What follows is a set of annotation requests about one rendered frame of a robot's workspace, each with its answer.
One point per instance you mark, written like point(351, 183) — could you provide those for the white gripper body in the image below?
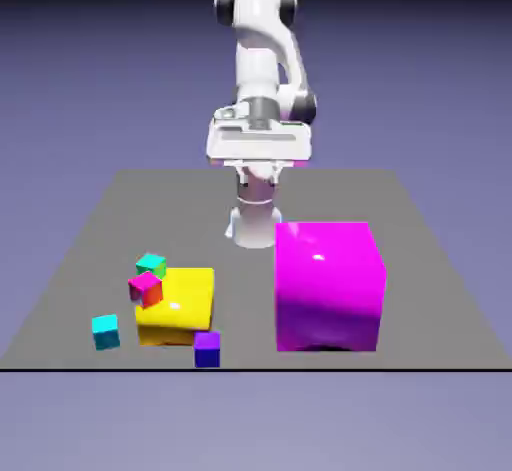
point(260, 145)

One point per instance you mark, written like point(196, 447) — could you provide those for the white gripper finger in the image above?
point(241, 175)
point(275, 175)

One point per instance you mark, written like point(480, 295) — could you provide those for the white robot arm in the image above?
point(256, 67)

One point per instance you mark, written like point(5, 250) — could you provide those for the small green cube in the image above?
point(150, 264)

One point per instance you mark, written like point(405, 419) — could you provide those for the small red cube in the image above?
point(144, 289)

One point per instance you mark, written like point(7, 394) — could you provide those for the small blue cube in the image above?
point(207, 349)

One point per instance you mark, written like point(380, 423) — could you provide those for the small cyan cube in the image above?
point(106, 332)

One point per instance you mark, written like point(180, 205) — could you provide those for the large magenta box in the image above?
point(328, 287)

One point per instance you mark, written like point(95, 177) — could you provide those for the large yellow box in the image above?
point(188, 299)

